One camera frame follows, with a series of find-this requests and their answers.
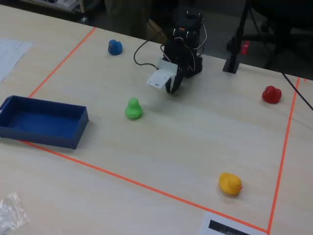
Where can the clear plastic bag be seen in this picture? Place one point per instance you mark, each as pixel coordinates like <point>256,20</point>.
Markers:
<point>11,214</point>

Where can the tan cardboard box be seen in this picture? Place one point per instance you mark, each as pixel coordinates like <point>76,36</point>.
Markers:
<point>156,30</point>

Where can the black office chair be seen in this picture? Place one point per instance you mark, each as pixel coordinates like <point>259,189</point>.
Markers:
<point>281,22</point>

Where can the blue rubber duck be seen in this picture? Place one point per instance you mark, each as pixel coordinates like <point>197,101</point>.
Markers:
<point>115,47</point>

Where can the blue rectangular box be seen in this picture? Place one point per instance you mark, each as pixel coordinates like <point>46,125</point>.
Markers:
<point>44,122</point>

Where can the plain white paper sheet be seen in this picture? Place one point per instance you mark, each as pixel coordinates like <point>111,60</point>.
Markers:
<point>9,56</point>

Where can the paper sheet with black bar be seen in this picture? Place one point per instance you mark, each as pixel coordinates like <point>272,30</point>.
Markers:
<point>220,225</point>

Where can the orange tape strip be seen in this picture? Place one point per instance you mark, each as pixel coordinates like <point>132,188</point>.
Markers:
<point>61,62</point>
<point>283,151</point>
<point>146,186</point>

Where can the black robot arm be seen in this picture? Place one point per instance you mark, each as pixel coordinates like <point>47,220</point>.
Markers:
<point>193,24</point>

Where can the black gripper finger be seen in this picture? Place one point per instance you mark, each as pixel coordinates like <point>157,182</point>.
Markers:
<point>178,82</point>
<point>168,86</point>

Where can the red rubber duck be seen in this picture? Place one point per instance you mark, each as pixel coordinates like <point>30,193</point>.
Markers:
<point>271,95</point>

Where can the green rubber duck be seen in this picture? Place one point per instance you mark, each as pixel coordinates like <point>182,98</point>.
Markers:
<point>133,109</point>

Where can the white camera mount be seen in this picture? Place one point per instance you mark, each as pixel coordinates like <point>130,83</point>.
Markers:
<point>161,76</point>

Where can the red clamp knob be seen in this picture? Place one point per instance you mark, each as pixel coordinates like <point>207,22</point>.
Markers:
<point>245,47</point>

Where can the yellow rubber duck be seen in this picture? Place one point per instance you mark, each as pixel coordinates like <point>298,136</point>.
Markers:
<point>229,183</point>

